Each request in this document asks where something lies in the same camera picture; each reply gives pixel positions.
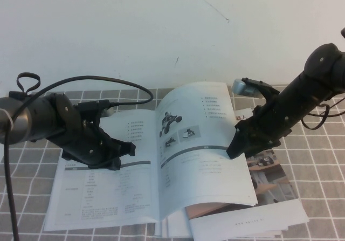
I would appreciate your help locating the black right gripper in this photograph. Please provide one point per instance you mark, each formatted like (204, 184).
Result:
(264, 127)

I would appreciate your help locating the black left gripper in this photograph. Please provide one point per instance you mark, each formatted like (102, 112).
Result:
(83, 141)

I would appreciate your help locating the white product manual book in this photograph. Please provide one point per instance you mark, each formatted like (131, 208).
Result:
(188, 176)

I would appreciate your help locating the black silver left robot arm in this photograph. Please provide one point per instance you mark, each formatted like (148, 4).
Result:
(32, 119)

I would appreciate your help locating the brochure with office photo cover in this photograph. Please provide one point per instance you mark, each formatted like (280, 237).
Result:
(269, 176)

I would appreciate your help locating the grey white checkered tablecloth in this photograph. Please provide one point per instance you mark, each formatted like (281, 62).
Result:
(318, 171)

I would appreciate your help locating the white booklet stack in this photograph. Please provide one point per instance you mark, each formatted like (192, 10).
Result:
(172, 224)

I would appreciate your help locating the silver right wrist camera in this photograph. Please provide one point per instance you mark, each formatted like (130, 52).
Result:
(248, 88)

